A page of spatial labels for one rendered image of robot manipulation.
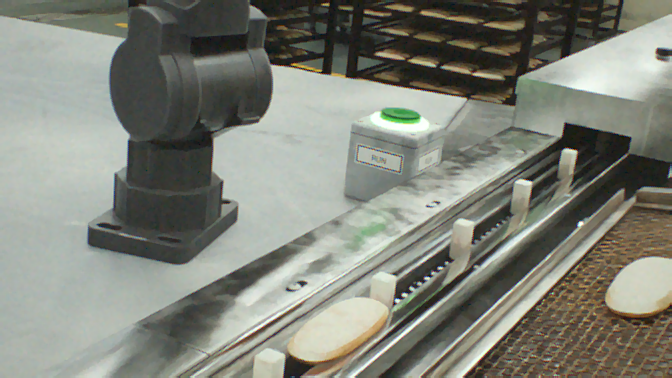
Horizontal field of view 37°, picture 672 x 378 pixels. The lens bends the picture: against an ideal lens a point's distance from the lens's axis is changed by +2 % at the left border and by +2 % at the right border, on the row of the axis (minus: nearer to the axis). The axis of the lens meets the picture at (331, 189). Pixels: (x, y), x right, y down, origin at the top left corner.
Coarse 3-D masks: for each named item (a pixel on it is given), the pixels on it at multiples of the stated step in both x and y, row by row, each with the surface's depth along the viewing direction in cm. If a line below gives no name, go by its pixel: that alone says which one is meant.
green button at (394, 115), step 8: (384, 112) 93; (392, 112) 93; (400, 112) 94; (408, 112) 94; (416, 112) 94; (384, 120) 93; (392, 120) 92; (400, 120) 92; (408, 120) 92; (416, 120) 93
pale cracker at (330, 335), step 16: (336, 304) 63; (352, 304) 63; (368, 304) 64; (320, 320) 61; (336, 320) 61; (352, 320) 61; (368, 320) 62; (384, 320) 63; (304, 336) 59; (320, 336) 59; (336, 336) 59; (352, 336) 60; (368, 336) 61; (304, 352) 58; (320, 352) 58; (336, 352) 58
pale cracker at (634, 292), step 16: (624, 272) 62; (640, 272) 61; (656, 272) 61; (624, 288) 59; (640, 288) 59; (656, 288) 59; (608, 304) 58; (624, 304) 57; (640, 304) 57; (656, 304) 57
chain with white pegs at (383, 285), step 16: (608, 144) 113; (560, 176) 101; (528, 192) 89; (544, 192) 97; (512, 208) 90; (464, 224) 77; (496, 224) 87; (464, 240) 77; (480, 240) 83; (448, 256) 78; (432, 272) 75; (384, 288) 65; (416, 288) 73; (384, 304) 66; (272, 352) 54; (256, 368) 54; (272, 368) 53; (304, 368) 59
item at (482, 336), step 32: (640, 192) 80; (608, 224) 74; (576, 256) 67; (608, 256) 68; (512, 288) 59; (544, 288) 61; (576, 288) 62; (480, 320) 54; (512, 320) 57; (544, 320) 57; (608, 320) 57; (640, 320) 57; (448, 352) 50; (480, 352) 52; (512, 352) 53; (544, 352) 53; (608, 352) 53
